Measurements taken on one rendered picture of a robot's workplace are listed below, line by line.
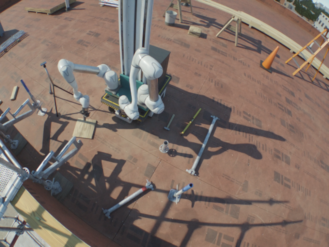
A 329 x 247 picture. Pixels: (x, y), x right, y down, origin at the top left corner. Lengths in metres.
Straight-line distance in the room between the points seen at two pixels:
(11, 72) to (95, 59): 2.17
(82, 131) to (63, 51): 2.23
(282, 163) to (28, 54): 5.91
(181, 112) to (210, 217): 1.58
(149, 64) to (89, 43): 2.88
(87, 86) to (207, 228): 2.83
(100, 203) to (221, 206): 1.54
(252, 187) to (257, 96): 1.87
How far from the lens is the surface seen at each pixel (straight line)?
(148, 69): 1.39
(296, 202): 3.29
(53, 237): 1.64
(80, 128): 2.56
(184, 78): 3.17
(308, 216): 3.55
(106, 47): 3.90
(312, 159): 4.02
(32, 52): 4.81
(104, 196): 2.18
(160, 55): 2.18
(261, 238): 2.74
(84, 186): 2.27
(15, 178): 1.83
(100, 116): 2.60
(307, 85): 5.99
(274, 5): 14.39
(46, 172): 2.01
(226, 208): 2.39
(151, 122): 2.48
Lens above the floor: 2.13
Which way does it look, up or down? 58 degrees down
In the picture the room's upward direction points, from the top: 14 degrees clockwise
